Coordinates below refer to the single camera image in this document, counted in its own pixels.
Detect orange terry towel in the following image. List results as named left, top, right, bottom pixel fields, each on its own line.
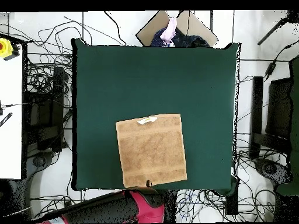
left=115, top=113, right=188, bottom=188

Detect dark blue laundry pile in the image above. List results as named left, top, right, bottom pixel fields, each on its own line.
left=150, top=27, right=211, bottom=48

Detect black flat panel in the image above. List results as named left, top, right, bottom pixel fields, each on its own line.
left=266, top=78, right=293, bottom=138

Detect pink cloth item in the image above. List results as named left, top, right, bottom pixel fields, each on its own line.
left=159, top=17, right=178, bottom=46

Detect dark green table cloth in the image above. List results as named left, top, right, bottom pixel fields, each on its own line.
left=71, top=38, right=241, bottom=195

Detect black equipment box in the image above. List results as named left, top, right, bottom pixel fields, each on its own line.
left=25, top=66, right=67, bottom=152

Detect black upright bar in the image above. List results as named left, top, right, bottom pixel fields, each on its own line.
left=250, top=76, right=264, bottom=160

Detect brown cardboard box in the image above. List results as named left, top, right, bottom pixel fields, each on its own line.
left=135, top=10, right=219, bottom=48

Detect white side table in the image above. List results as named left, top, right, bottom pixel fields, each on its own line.
left=0, top=44, right=24, bottom=180

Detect yellow emergency stop button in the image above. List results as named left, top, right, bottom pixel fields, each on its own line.
left=0, top=37, right=14, bottom=58

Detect black thin rod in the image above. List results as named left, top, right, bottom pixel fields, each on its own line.
left=256, top=10, right=299, bottom=46

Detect blue and black cables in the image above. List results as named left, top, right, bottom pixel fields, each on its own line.
left=176, top=188, right=226, bottom=222

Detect black loose floor cables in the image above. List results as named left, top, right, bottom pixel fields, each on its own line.
left=23, top=16, right=74, bottom=94
left=30, top=194, right=82, bottom=218

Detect black tangled cable bundle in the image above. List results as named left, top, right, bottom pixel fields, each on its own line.
left=235, top=139, right=281, bottom=222

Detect grey round pedestal foot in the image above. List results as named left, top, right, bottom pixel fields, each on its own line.
left=25, top=151, right=57, bottom=171
left=254, top=158, right=293, bottom=186

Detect black power adapter cable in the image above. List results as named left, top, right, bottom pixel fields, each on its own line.
left=263, top=41, right=299, bottom=81

